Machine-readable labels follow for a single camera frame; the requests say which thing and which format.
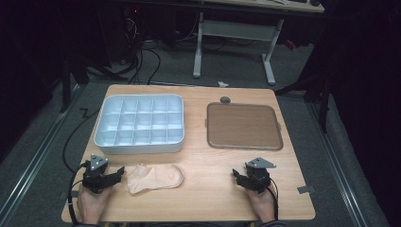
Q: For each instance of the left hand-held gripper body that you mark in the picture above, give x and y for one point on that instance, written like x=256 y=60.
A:
x=94 y=179

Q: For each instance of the wooden desk with white legs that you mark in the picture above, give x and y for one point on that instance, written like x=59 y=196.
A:
x=239 y=30

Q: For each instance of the crumpled white paper scrap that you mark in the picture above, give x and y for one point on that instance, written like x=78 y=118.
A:
x=223 y=84

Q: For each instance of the brown tray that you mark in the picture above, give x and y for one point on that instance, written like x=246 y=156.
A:
x=243 y=126

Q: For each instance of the dark metal stand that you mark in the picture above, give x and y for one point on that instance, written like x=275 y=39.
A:
x=66 y=85
x=323 y=104

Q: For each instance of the small grey round knob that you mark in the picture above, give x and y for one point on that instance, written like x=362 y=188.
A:
x=225 y=100

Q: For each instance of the white divided storage box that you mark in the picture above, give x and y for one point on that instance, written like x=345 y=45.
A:
x=140 y=124

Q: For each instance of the metal floor rail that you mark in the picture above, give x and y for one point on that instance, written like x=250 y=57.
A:
x=339 y=164
x=34 y=160

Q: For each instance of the pale ankle sock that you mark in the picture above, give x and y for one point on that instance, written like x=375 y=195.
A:
x=154 y=178

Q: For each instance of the grey tape strip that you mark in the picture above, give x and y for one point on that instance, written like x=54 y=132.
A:
x=305 y=189

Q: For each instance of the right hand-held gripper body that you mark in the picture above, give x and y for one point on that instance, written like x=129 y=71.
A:
x=258 y=178

